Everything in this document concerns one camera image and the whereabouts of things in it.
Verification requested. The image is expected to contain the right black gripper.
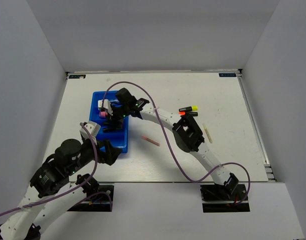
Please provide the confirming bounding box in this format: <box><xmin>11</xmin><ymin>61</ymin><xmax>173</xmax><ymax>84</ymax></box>
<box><xmin>106</xmin><ymin>104</ymin><xmax>130</xmax><ymax>130</ymax></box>

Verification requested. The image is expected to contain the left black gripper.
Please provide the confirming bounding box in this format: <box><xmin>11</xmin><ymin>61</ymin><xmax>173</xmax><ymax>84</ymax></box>
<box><xmin>67</xmin><ymin>134</ymin><xmax>123</xmax><ymax>175</ymax></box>

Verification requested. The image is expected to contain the pink clear tube container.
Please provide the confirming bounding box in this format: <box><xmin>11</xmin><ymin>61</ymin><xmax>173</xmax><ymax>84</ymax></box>
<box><xmin>99</xmin><ymin>111</ymin><xmax>110</xmax><ymax>119</ymax></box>

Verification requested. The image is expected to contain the pink thin pen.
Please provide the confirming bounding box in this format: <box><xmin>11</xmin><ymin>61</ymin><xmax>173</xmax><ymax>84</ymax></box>
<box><xmin>141</xmin><ymin>135</ymin><xmax>161</xmax><ymax>147</ymax></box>

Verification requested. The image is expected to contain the yellow cap black highlighter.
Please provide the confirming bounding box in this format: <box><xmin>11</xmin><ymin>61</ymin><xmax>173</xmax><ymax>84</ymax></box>
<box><xmin>178</xmin><ymin>105</ymin><xmax>198</xmax><ymax>112</ymax></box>

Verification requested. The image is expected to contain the orange cap black highlighter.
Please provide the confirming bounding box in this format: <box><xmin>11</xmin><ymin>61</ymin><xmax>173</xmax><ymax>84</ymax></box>
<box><xmin>179</xmin><ymin>111</ymin><xmax>199</xmax><ymax>117</ymax></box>

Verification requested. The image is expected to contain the cream thin pen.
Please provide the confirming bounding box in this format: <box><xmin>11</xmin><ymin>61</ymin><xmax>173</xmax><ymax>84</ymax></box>
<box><xmin>202</xmin><ymin>123</ymin><xmax>213</xmax><ymax>144</ymax></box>

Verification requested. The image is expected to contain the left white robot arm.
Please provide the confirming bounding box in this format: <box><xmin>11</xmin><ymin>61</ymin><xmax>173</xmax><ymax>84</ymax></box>
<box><xmin>0</xmin><ymin>139</ymin><xmax>122</xmax><ymax>240</ymax></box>

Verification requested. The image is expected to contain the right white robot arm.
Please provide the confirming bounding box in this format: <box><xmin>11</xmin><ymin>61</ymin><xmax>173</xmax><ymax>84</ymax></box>
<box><xmin>99</xmin><ymin>87</ymin><xmax>239</xmax><ymax>200</ymax></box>

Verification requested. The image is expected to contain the blue compartment tray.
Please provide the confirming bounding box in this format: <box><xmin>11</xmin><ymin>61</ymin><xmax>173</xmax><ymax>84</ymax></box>
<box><xmin>89</xmin><ymin>91</ymin><xmax>129</xmax><ymax>153</ymax></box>

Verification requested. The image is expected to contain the left corner label sticker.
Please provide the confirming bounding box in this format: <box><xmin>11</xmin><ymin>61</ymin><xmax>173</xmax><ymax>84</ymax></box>
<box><xmin>68</xmin><ymin>74</ymin><xmax>86</xmax><ymax>79</ymax></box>

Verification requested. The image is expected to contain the corner label sticker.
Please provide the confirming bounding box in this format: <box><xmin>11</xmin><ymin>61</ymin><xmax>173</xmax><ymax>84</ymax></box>
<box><xmin>68</xmin><ymin>74</ymin><xmax>86</xmax><ymax>79</ymax></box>
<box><xmin>218</xmin><ymin>72</ymin><xmax>237</xmax><ymax>78</ymax></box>

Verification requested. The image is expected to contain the right corner label sticker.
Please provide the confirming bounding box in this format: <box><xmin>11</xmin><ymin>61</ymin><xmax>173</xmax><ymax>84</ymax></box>
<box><xmin>218</xmin><ymin>72</ymin><xmax>237</xmax><ymax>78</ymax></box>

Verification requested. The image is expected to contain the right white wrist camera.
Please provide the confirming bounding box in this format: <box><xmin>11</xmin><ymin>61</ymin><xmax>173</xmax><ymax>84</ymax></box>
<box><xmin>97</xmin><ymin>99</ymin><xmax>113</xmax><ymax>116</ymax></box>

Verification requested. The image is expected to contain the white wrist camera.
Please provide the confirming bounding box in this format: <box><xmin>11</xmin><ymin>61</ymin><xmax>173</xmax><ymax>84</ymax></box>
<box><xmin>97</xmin><ymin>99</ymin><xmax>113</xmax><ymax>116</ymax></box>
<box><xmin>79</xmin><ymin>121</ymin><xmax>101</xmax><ymax>139</ymax></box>

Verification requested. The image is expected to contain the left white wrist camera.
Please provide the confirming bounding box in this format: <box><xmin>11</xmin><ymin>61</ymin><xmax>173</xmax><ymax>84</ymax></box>
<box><xmin>79</xmin><ymin>121</ymin><xmax>101</xmax><ymax>139</ymax></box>

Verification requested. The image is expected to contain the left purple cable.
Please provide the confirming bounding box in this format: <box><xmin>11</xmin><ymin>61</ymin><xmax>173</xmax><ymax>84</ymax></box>
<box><xmin>0</xmin><ymin>122</ymin><xmax>113</xmax><ymax>221</ymax></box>

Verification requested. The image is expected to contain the purple cable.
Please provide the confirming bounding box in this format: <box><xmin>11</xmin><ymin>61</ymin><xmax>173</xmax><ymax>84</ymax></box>
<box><xmin>101</xmin><ymin>81</ymin><xmax>251</xmax><ymax>206</ymax></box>
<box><xmin>0</xmin><ymin>122</ymin><xmax>113</xmax><ymax>221</ymax></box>

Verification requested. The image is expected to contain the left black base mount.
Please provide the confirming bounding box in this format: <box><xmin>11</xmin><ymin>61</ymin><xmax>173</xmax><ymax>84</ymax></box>
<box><xmin>68</xmin><ymin>184</ymin><xmax>115</xmax><ymax>213</ymax></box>

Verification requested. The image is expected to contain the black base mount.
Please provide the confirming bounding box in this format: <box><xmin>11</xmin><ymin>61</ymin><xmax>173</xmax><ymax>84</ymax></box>
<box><xmin>200</xmin><ymin>184</ymin><xmax>250</xmax><ymax>213</ymax></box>
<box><xmin>68</xmin><ymin>184</ymin><xmax>115</xmax><ymax>213</ymax></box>

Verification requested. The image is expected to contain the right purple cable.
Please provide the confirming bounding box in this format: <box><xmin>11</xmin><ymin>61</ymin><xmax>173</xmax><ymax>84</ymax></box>
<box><xmin>101</xmin><ymin>81</ymin><xmax>251</xmax><ymax>206</ymax></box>

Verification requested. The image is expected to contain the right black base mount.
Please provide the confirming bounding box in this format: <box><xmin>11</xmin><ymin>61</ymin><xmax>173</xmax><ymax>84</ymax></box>
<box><xmin>200</xmin><ymin>184</ymin><xmax>250</xmax><ymax>213</ymax></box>

